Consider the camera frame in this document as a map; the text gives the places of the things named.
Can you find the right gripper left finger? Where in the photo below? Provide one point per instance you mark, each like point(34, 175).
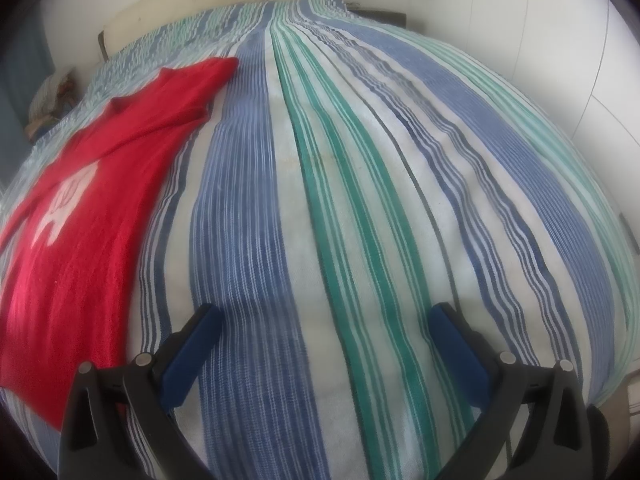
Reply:
point(94, 443)

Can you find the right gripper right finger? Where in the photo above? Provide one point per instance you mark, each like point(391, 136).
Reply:
point(563, 437)

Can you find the red sweater with white rabbit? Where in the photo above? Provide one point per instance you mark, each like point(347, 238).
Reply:
point(76, 237)

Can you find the pile of clothes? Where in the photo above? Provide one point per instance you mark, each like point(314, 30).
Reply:
point(55, 98)

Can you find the striped bed sheet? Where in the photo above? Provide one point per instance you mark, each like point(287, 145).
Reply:
point(350, 176)

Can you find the white wardrobe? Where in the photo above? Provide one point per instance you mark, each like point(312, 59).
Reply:
point(577, 59)

